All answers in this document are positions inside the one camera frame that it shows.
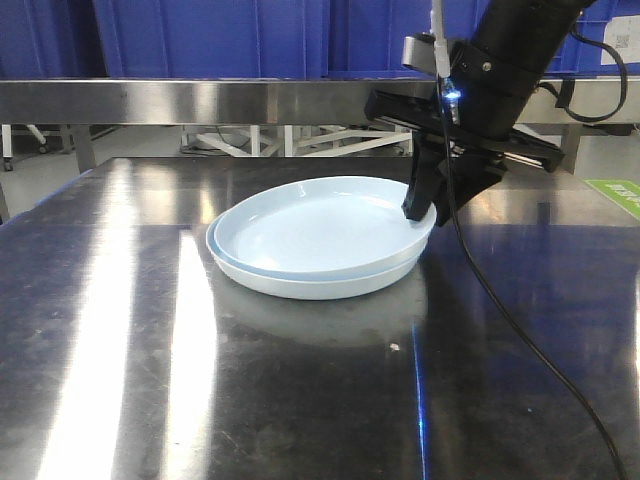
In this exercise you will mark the blue bin upper left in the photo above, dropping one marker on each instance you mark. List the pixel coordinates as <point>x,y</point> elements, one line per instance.
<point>50,40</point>

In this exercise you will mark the steel shelf leg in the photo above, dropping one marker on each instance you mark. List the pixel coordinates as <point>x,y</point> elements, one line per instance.
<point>85,155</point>

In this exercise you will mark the stainless steel shelf rail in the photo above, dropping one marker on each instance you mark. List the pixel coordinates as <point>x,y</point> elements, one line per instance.
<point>195,102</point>

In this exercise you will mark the light blue plate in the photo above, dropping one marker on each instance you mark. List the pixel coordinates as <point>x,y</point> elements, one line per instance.
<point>350,287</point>
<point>321,229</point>

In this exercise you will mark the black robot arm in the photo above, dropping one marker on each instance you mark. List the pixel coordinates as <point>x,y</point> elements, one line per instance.
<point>529,32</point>

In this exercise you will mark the white frame structure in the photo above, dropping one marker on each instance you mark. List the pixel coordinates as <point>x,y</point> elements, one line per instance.
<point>291,141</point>

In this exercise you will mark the blue bin upper middle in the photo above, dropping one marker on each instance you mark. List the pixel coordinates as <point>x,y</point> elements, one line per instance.
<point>214,39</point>

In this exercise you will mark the black tape strip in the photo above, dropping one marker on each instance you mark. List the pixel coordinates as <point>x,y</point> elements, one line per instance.
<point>565,93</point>

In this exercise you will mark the white paper label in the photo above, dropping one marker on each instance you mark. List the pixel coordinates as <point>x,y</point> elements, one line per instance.
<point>622,33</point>

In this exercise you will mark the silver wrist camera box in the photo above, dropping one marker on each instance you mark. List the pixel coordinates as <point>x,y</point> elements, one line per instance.
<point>426,54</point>

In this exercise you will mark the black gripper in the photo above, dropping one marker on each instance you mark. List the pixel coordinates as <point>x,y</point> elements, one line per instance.
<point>486,96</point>

